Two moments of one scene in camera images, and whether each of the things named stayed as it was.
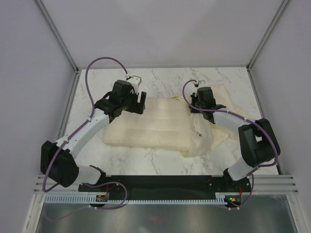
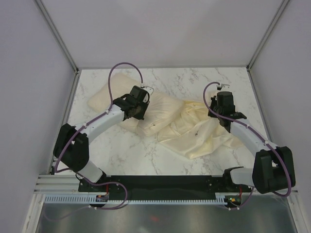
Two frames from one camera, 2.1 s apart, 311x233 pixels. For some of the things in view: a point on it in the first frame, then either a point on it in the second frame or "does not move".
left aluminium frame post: (62, 44) does not move
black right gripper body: (195, 100) to (214, 106)
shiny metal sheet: (268, 213) does not move
